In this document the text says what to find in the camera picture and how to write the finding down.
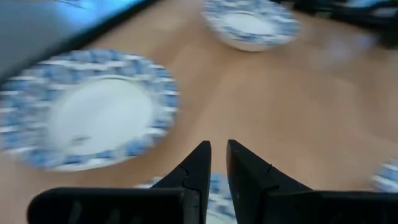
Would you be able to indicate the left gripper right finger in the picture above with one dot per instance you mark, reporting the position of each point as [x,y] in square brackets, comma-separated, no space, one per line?
[264,199]

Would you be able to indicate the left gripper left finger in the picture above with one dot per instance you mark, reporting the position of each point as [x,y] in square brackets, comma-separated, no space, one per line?
[186,199]

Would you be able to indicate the blue patterned white paper bowl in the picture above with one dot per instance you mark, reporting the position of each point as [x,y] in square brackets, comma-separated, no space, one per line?
[387,177]
[248,26]
[218,194]
[99,115]

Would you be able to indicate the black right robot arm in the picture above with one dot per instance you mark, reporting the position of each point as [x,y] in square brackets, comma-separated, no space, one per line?
[357,19]

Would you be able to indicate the black aluminium table frame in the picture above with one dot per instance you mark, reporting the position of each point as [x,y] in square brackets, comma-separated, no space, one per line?
[81,39]

